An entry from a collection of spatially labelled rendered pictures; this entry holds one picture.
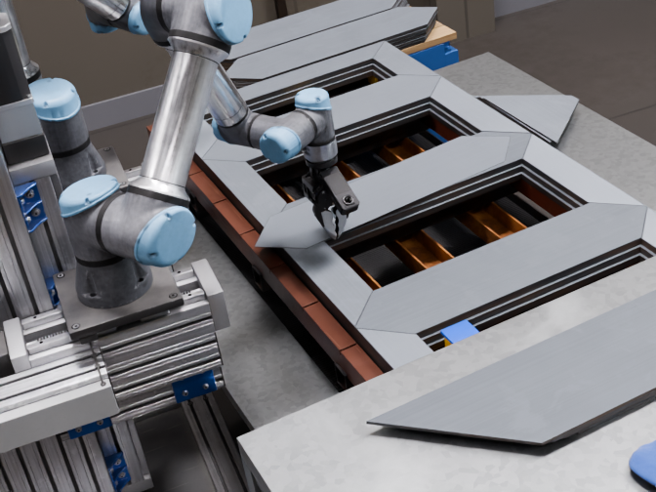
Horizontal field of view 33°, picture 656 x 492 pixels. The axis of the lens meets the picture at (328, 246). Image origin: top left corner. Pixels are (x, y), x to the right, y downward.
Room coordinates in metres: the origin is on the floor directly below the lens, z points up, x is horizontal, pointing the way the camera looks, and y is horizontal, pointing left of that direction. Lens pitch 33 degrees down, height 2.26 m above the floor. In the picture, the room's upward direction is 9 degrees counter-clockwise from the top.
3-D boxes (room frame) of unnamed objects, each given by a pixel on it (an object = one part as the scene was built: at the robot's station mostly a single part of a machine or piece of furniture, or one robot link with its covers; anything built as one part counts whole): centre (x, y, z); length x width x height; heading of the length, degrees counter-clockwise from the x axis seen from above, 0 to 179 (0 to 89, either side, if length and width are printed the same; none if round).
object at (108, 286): (1.85, 0.43, 1.09); 0.15 x 0.15 x 0.10
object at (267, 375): (2.37, 0.34, 0.66); 1.30 x 0.20 x 0.03; 21
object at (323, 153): (2.18, -0.01, 1.09); 0.08 x 0.08 x 0.05
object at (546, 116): (2.81, -0.64, 0.77); 0.45 x 0.20 x 0.04; 21
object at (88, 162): (2.33, 0.56, 1.09); 0.15 x 0.15 x 0.10
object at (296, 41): (3.41, -0.07, 0.82); 0.80 x 0.40 x 0.06; 111
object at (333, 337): (2.23, 0.15, 0.80); 1.62 x 0.04 x 0.06; 21
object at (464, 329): (1.72, -0.23, 0.88); 0.06 x 0.06 x 0.02; 21
